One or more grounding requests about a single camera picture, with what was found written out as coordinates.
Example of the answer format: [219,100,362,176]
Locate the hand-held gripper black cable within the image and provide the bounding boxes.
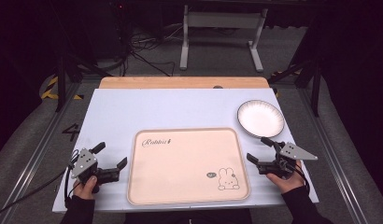
[0,148,81,218]
[291,161,311,196]

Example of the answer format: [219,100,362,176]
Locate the white board sheet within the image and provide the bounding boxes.
[51,88,320,214]

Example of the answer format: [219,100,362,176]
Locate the yellow and black floor tape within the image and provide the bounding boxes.
[39,76,85,101]

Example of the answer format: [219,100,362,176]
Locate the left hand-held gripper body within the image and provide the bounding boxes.
[69,147,121,191]

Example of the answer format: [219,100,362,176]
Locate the left hand-held gripper black cable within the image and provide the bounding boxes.
[0,148,81,218]

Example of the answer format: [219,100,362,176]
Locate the black equipment tower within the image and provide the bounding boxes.
[94,0,133,61]

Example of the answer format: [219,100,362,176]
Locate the grey metal stand frame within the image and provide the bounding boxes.
[178,4,269,74]

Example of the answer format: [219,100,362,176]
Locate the white plate with dark rim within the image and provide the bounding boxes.
[236,99,286,139]

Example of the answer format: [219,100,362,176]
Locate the black tripod stand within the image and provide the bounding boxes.
[53,50,113,113]
[267,57,323,118]

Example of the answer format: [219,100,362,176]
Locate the beige tray with rabbit print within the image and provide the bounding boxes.
[126,126,251,206]

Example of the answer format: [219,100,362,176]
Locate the aluminium floor rail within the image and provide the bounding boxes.
[295,88,369,224]
[0,81,85,224]

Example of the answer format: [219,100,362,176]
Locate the black floor cables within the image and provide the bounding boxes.
[121,23,185,77]

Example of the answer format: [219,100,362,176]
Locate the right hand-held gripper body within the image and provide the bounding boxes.
[256,141,319,181]

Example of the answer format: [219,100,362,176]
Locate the person's left hand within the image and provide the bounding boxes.
[72,175,99,201]

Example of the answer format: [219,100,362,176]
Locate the right hand-held gripper black cable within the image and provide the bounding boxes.
[291,161,311,196]

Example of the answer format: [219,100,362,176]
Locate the person's right hand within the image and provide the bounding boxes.
[266,161,304,195]

